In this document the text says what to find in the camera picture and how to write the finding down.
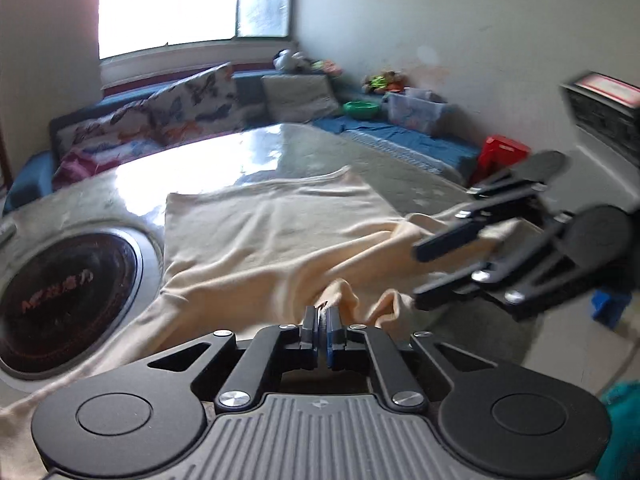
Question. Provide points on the red plastic stool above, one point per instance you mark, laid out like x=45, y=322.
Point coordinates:
x=497, y=152

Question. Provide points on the green plastic bowl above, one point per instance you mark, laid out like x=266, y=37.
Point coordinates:
x=361, y=110

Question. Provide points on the colourful toy pile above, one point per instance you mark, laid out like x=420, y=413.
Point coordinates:
x=385, y=82

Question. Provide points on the cream knit sweater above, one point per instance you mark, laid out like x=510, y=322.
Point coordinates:
x=260, y=254

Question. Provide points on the butterfly print cushion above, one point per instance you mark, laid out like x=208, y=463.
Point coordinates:
x=126, y=134
x=203, y=105

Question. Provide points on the black crate with red lid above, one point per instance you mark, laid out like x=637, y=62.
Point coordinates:
x=608, y=109

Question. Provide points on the blue object on floor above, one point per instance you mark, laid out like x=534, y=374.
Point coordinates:
x=608, y=307

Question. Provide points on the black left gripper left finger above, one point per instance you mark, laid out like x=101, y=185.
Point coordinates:
x=274, y=351

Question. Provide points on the window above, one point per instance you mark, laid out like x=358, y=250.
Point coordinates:
x=128, y=26

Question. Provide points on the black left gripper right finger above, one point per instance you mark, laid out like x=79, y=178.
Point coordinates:
x=369, y=351

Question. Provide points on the clear plastic storage box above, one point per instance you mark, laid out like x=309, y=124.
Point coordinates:
x=421, y=115

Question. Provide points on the round black induction cooktop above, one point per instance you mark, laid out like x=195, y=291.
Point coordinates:
x=61, y=304

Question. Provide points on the magenta cloth on sofa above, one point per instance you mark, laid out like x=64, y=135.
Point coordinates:
x=75, y=167

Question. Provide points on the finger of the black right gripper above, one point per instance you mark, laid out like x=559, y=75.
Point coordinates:
x=573, y=254
x=512, y=193

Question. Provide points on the panda plush toy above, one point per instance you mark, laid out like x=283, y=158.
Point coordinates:
x=291, y=62

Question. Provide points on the grey cushion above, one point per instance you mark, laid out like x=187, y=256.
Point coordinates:
x=299, y=98

